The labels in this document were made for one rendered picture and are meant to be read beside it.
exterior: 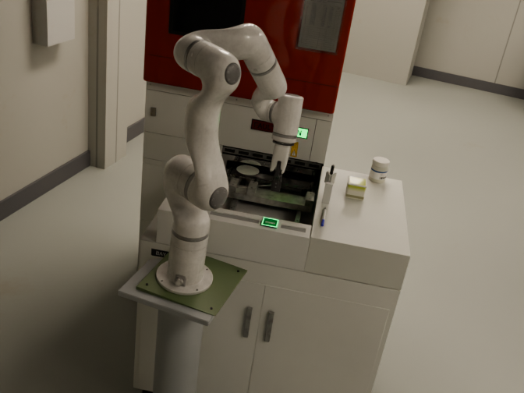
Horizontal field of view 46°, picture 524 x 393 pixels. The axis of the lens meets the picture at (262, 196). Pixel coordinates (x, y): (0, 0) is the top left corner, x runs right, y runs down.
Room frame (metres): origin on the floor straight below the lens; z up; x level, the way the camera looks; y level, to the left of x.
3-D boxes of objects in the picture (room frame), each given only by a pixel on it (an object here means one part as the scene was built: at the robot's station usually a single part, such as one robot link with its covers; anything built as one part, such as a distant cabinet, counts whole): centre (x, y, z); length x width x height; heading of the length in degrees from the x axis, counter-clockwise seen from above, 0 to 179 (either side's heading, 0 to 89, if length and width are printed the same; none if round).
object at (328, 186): (2.17, -0.25, 1.03); 0.06 x 0.04 x 0.13; 175
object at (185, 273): (1.71, 0.21, 0.92); 0.19 x 0.19 x 0.18
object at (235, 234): (1.94, 0.08, 0.89); 0.55 x 0.09 x 0.14; 85
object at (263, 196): (2.32, -0.03, 0.87); 0.36 x 0.08 x 0.03; 85
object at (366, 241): (2.17, -0.39, 0.89); 0.62 x 0.35 x 0.14; 175
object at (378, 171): (2.44, -0.48, 1.01); 0.07 x 0.07 x 0.10
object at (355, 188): (2.25, -0.37, 1.00); 0.07 x 0.07 x 0.07; 85
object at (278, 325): (2.19, -0.08, 0.41); 0.96 x 0.64 x 0.82; 85
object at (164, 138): (2.54, 0.16, 1.02); 0.81 x 0.03 x 0.40; 85
